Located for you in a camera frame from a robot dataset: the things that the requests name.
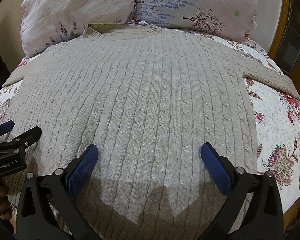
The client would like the beige cable-knit sweater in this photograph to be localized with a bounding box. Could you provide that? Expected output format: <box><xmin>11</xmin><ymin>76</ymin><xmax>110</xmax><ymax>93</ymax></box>
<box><xmin>5</xmin><ymin>24</ymin><xmax>300</xmax><ymax>239</ymax></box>

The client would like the person's left hand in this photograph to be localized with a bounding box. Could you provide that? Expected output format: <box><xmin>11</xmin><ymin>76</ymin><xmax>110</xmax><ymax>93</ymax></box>
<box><xmin>0</xmin><ymin>178</ymin><xmax>12</xmax><ymax>221</ymax></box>

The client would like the floral bed quilt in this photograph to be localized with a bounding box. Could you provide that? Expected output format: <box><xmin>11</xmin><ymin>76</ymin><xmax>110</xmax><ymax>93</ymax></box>
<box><xmin>0</xmin><ymin>34</ymin><xmax>300</xmax><ymax>213</ymax></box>

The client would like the wooden framed window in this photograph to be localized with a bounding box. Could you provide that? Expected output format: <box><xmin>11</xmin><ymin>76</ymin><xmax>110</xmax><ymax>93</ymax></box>
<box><xmin>268</xmin><ymin>0</ymin><xmax>300</xmax><ymax>94</ymax></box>

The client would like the purple floral right pillow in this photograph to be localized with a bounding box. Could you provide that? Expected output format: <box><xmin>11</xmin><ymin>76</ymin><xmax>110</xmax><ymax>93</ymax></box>
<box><xmin>135</xmin><ymin>0</ymin><xmax>258</xmax><ymax>41</ymax></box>

